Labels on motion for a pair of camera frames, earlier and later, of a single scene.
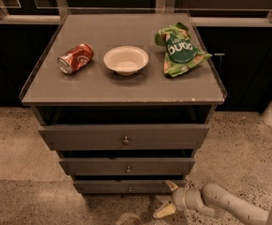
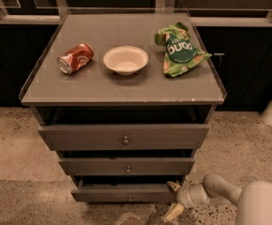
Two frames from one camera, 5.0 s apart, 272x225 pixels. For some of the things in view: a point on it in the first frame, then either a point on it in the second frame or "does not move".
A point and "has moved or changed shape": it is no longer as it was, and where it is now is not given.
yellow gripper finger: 171,185 does not move
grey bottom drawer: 126,186 has moved or changed shape
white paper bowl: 126,60 does not move
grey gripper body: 180,198 → 186,194
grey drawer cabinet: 126,99 does not move
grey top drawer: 122,137 does not move
